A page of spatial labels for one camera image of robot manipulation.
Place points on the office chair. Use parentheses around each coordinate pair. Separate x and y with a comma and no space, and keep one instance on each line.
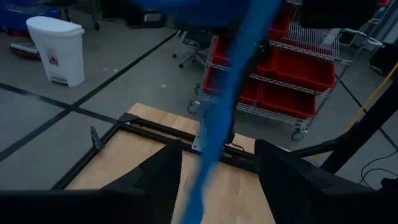
(199,34)

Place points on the silver corner bracket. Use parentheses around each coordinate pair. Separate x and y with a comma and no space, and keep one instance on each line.
(199,137)

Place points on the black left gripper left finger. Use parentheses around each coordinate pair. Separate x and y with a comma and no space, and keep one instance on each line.
(124,205)

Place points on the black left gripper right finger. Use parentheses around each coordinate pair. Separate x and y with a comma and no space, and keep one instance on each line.
(311,202)

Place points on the black floor box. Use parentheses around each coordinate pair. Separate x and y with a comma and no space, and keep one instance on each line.
(144,18)

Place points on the blue bandage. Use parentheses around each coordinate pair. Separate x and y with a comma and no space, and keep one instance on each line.
(224,124)

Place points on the black aluminium table frame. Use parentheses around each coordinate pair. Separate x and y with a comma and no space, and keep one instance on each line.
(155,129)

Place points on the red storage bin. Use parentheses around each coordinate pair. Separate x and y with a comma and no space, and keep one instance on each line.
(295,70)
(213,81)
(248,93)
(280,25)
(219,51)
(286,101)

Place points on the white trash bin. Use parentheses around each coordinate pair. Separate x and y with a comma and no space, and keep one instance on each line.
(59,49)

